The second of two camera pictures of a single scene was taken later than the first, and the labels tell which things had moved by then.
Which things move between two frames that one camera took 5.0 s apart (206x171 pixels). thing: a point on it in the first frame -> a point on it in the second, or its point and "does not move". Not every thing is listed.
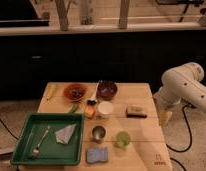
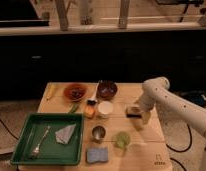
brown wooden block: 134,111 does not move
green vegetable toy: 73,108 does not move
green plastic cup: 123,139 does not move
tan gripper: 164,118 -> 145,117
